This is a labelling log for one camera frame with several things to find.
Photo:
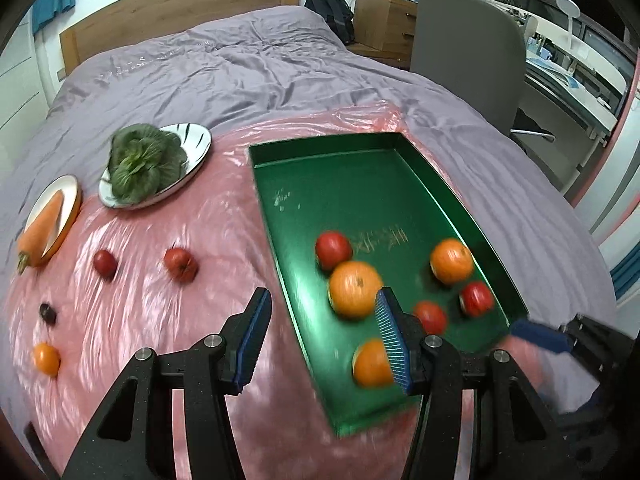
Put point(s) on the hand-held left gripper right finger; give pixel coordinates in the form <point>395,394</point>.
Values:
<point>395,340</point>

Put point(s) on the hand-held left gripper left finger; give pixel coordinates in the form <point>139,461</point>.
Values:
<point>250,345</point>

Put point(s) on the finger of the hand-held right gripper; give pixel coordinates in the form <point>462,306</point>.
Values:
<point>537,334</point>

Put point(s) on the orange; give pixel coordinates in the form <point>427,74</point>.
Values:
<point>451,261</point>
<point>370,362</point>
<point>46,360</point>
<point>352,287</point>

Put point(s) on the small red apple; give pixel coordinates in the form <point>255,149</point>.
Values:
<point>105,263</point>
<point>476,298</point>
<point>332,249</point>
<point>432,316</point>
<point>180,263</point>

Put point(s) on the green rectangular tray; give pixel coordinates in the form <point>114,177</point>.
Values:
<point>360,195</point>

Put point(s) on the pink plastic sheet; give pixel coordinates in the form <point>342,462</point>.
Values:
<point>150,335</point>

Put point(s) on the dark purple plum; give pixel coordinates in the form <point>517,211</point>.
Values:
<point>48,313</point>

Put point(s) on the white plate with black stripes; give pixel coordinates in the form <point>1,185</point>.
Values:
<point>194,142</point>

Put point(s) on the green leafy vegetable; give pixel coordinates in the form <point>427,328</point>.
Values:
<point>145,162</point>

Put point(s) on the white plate with orange rim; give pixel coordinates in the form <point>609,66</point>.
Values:
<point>70,200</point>

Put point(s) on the carrot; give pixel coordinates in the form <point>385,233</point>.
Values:
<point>40,230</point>

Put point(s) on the white desk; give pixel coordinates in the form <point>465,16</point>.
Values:
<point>575,80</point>

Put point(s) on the grey office chair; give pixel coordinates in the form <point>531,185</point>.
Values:
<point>465,55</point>

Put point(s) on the wooden cabinet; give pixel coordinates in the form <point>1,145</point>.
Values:
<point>382,22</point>

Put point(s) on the white desk lamp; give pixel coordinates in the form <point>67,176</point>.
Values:
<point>569,7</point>

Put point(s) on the black backpack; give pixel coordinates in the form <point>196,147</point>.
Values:
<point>332,15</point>

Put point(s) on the wooden headboard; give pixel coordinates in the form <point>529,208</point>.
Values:
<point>175,7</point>

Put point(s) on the white wardrobe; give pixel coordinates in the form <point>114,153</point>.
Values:
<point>17,75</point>

